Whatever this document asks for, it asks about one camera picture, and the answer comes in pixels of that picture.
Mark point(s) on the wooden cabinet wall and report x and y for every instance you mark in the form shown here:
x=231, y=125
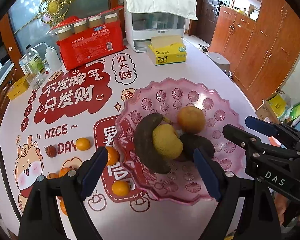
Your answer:
x=261, y=52

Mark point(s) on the mandarin orange with stem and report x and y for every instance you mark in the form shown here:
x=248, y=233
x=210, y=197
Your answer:
x=52, y=175

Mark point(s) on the yellow pear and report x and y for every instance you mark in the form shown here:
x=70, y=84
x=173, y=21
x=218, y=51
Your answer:
x=167, y=142

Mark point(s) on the dark avocado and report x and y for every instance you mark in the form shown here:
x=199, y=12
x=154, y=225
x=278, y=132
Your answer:
x=190, y=143

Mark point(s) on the white cloth on appliance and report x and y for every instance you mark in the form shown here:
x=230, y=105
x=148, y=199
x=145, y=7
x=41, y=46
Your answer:
x=182, y=8

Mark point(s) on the white squeeze bottle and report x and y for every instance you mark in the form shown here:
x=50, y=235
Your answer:
x=51, y=56

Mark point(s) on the small orange label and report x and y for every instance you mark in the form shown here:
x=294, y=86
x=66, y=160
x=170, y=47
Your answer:
x=120, y=188

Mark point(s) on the printed pink tablecloth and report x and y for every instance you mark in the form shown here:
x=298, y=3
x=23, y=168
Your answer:
x=161, y=219

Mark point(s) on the red apple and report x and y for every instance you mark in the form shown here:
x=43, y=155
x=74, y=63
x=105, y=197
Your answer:
x=191, y=119

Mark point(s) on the dark overripe banana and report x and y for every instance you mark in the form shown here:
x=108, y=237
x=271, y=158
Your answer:
x=143, y=143

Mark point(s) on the yellow flat box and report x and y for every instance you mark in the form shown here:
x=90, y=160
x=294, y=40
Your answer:
x=18, y=88

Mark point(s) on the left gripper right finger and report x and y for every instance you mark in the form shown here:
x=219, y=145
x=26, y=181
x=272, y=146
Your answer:
x=211, y=173

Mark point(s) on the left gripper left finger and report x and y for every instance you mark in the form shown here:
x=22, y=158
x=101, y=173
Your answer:
x=90, y=172

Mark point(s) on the drinking glass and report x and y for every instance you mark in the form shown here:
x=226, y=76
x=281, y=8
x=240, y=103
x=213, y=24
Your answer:
x=35, y=78

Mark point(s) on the cardboard box on floor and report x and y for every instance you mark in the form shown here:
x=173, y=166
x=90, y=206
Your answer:
x=274, y=107

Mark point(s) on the yellow tissue box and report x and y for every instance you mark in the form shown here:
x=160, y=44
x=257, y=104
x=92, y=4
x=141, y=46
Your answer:
x=166, y=50

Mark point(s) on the white countertop appliance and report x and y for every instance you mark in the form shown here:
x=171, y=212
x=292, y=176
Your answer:
x=141, y=27

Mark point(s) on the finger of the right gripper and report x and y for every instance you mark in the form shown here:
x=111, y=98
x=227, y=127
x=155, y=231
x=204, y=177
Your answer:
x=253, y=146
x=265, y=128

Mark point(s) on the red paper cup package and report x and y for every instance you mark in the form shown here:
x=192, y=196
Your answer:
x=82, y=40

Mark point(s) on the small orange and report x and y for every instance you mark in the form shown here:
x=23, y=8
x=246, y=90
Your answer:
x=83, y=144

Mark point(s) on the clear plastic bottle green label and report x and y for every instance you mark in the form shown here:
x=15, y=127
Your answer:
x=34, y=63

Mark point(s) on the white round stool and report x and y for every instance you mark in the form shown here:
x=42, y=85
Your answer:
x=220, y=61

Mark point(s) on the red lychee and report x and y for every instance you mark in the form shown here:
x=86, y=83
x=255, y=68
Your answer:
x=51, y=151

